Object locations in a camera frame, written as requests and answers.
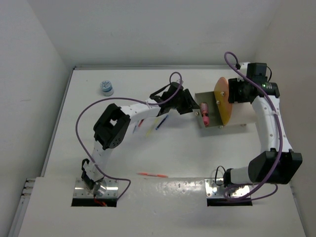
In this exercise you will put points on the orange pen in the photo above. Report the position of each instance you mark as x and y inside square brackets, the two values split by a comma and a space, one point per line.
[152, 175]

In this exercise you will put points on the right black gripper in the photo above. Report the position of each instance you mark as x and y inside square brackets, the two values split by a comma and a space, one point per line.
[232, 86]

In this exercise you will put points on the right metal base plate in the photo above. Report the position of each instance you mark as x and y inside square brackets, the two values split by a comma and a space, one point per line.
[215, 189]

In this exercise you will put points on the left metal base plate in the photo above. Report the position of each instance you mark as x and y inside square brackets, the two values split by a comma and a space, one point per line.
[106, 189]

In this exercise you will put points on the round drawer organizer box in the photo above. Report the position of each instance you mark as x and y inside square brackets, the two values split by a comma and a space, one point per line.
[232, 114]

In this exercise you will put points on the dark blue pen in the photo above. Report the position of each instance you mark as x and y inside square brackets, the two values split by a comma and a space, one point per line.
[162, 121]

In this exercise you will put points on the metal base plate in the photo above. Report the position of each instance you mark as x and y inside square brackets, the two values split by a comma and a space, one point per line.
[106, 189]
[215, 189]

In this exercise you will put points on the grey metal drawer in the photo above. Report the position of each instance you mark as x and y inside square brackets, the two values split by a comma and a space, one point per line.
[213, 111]

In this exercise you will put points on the yellow pen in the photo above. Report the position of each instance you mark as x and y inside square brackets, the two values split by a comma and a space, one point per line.
[153, 126]

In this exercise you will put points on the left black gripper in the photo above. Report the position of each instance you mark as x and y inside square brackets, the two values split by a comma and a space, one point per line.
[188, 102]

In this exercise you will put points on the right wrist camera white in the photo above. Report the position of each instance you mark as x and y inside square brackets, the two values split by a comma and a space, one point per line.
[243, 67]

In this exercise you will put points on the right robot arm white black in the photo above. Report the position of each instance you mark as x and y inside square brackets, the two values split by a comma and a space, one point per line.
[277, 162]

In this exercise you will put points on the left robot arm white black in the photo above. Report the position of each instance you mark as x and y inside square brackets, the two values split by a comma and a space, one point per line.
[111, 127]

